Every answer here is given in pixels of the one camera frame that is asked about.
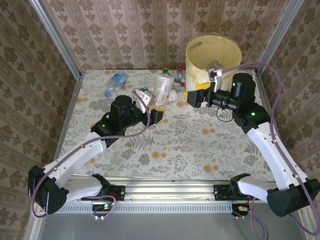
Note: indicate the long clear bottle blue label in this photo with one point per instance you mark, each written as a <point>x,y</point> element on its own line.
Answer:
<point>143,88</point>

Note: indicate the green bottle yellow cap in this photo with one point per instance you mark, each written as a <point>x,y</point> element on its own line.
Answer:
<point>165,73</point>

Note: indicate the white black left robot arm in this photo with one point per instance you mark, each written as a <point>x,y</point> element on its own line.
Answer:
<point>82,152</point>

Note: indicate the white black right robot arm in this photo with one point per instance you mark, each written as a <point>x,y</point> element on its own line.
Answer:
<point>267,150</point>

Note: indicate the white plastic bin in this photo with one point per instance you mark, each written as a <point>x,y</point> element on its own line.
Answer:
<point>191,85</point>

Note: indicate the yellow plastic bin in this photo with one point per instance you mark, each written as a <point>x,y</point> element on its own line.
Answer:
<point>220,47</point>

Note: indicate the crumpled white plastic bottle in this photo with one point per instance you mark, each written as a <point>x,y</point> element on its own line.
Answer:
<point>173,95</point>

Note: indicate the crushed bottle light blue label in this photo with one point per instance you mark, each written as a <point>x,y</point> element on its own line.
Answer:
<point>118,78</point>

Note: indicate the aluminium base beam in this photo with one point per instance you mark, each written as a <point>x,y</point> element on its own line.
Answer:
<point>170,190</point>

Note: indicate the small circuit board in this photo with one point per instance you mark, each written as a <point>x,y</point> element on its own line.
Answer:
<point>103,206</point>
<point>240,208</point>

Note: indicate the grey metal panel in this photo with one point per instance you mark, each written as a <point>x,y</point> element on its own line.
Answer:
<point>162,227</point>

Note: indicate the aluminium frame post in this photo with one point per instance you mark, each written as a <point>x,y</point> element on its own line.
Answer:
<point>57,37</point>
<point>284,25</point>

